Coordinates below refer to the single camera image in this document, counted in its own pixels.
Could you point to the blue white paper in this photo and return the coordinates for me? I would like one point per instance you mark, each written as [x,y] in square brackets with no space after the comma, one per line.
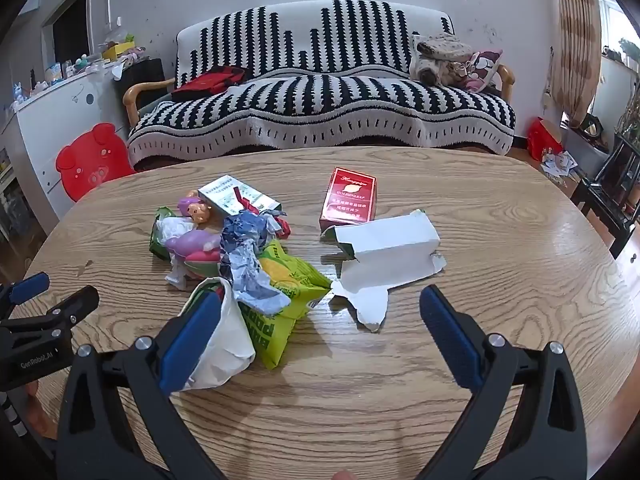
[245,260]

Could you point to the red bear-shaped stool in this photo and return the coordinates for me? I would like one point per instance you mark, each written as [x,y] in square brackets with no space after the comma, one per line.
[95,155]

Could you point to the pink toy figure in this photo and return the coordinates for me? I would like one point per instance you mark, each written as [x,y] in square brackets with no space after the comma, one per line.
[200,210]

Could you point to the yellow box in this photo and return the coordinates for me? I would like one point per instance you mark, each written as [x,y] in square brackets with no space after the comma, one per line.
[115,50]

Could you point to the pink red plastic capsule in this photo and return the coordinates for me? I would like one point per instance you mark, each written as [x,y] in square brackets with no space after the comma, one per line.
[205,262]

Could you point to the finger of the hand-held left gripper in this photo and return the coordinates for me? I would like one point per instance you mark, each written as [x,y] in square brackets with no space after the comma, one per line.
[30,286]
[70,310]

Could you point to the yellow green snack packet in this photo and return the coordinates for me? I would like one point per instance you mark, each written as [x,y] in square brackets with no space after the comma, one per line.
[295,280]

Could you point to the red bag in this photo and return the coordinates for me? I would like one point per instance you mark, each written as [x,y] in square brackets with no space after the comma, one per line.
[542,140]

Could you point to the crumpled red wrapper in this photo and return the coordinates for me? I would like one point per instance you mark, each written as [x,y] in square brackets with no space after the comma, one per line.
[285,229]

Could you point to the white cabinet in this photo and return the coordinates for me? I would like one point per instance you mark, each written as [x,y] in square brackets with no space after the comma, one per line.
[60,105]

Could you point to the cluster of small toys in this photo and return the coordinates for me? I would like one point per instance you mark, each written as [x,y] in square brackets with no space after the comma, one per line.
[55,71]

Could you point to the wooden frame sofa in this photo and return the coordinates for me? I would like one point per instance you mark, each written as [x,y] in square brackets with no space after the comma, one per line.
[131,97]

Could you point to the black side cabinet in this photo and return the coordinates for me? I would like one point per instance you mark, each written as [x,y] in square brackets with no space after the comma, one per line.
[142,72]

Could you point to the white door frame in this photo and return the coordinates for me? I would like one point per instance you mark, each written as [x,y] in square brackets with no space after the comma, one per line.
[47,20]

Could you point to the lilac plastic capsule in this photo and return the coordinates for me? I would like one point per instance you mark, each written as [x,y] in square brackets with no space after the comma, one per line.
[187,242]

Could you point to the black white striped sofa cover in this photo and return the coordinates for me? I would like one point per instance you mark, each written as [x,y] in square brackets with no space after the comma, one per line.
[325,100]

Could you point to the white plastic bag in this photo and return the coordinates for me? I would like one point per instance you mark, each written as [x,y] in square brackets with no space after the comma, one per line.
[227,340]

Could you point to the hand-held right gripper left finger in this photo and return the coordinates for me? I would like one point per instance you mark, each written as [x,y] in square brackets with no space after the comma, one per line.
[190,345]

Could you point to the beige patterned curtain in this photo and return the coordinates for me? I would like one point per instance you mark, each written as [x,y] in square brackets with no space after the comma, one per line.
[575,35]

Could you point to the torn white carton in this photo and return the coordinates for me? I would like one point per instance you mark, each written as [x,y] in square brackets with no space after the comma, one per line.
[390,250]

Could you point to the red black jacket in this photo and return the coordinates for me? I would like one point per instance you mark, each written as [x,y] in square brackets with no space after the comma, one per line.
[210,82]

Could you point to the red cigarette box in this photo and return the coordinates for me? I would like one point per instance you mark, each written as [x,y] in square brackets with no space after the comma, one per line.
[347,200]

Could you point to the scattered white papers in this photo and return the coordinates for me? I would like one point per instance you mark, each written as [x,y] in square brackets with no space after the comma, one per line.
[557,164]

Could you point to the white tissue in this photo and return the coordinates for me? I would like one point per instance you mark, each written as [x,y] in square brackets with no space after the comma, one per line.
[175,227]

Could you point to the beige knit garment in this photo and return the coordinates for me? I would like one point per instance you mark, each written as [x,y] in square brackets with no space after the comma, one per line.
[440,50]

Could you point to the dark green wrapper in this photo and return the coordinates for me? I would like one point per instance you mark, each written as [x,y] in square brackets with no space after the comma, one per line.
[159,242]

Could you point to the black wooden chair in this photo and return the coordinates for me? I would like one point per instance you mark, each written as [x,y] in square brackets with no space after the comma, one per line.
[615,210]

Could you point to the pink cartoon pillow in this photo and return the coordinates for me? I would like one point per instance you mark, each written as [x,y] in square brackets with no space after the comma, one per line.
[482,70]

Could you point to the silver green small box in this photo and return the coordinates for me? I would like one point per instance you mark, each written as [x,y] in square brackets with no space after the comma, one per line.
[225,195]

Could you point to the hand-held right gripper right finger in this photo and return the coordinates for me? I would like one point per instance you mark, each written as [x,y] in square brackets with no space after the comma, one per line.
[450,340]

